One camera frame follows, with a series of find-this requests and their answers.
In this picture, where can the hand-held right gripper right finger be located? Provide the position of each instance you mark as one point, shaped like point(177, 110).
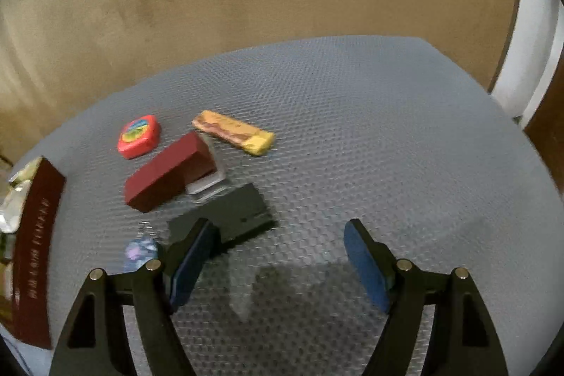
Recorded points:
point(365, 266)

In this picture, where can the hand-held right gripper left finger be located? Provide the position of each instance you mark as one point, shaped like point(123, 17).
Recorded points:
point(189, 266)

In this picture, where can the black rectangular box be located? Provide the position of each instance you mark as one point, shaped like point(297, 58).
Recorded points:
point(233, 213)

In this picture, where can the small clear box red card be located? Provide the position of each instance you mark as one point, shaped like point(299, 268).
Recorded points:
point(209, 186)

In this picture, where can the dark red rectangular box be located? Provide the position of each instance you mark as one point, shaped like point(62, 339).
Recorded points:
point(163, 173)

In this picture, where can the brown yellow candy bar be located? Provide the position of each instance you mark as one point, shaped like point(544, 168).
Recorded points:
point(229, 130)

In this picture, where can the gold tin tray red rim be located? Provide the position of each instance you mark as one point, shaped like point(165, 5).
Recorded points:
point(35, 252)

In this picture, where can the grey mesh mat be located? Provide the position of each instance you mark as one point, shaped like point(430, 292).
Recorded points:
point(352, 138)

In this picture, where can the red tape measure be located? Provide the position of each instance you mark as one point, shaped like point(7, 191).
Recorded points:
point(139, 136)

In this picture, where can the white door frame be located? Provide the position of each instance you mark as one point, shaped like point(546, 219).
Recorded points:
point(533, 41)

